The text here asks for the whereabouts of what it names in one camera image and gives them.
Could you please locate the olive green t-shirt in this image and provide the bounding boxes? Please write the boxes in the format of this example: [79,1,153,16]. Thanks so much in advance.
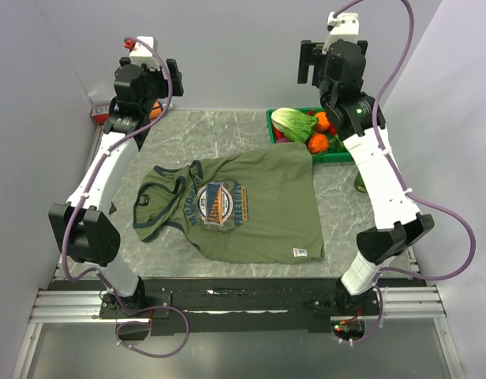
[133,142,324,265]

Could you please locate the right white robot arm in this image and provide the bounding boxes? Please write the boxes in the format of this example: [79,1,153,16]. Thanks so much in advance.
[297,39,434,315]

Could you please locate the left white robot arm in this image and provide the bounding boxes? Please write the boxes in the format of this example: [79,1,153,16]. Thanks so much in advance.
[48,58,184,317]

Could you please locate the orange cylindrical bottle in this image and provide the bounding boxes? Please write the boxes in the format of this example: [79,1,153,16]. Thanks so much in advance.
[149,101,163,120]

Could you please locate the red white carton box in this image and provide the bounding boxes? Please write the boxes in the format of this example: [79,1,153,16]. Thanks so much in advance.
[90,95,112,125]

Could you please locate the toy orange fruit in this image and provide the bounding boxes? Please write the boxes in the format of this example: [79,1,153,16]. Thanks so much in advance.
[315,111,331,133]

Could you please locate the toy napa cabbage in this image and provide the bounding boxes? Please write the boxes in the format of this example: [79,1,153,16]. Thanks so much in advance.
[271,107,318,144]

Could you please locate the toy orange pumpkin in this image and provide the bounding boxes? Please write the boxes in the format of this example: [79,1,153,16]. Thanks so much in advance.
[306,133,330,154]

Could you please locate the toy red chili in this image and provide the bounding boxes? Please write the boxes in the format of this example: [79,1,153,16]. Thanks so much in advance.
[271,126,284,141]

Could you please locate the green plastic crate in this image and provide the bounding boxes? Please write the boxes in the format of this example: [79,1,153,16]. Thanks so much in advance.
[265,109,353,164]

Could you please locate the black folding stand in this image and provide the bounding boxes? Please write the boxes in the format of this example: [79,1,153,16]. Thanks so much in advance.
[108,202,117,215]

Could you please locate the small dark glass jar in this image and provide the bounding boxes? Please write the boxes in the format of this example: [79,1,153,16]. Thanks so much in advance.
[353,173,367,193]

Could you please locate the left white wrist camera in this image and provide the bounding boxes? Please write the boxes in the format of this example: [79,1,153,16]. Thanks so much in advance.
[124,36,161,71]

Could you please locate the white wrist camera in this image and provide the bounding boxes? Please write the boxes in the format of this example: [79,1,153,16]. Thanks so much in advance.
[124,36,161,71]
[322,12,360,55]

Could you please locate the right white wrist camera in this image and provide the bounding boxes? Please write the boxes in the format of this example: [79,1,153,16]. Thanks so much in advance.
[322,12,360,55]

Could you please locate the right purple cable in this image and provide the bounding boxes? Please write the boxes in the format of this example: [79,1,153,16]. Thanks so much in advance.
[331,0,477,347]

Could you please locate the purple cable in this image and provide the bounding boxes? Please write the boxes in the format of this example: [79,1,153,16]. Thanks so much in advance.
[331,0,477,347]
[61,36,191,358]

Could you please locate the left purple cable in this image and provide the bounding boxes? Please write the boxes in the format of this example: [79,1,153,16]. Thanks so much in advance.
[61,36,191,358]

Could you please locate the aluminium rail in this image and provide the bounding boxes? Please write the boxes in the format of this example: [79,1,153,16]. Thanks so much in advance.
[28,287,447,324]

